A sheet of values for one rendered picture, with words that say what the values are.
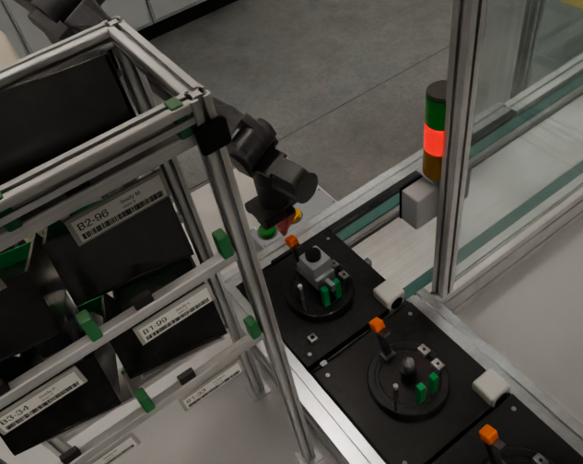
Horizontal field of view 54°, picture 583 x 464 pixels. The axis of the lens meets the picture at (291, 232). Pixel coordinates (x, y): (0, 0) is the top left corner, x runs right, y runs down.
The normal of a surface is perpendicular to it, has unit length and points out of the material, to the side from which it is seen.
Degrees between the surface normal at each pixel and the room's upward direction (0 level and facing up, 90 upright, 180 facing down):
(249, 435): 0
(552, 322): 0
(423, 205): 90
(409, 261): 0
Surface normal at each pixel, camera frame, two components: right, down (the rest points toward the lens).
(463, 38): -0.80, 0.51
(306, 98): -0.14, -0.66
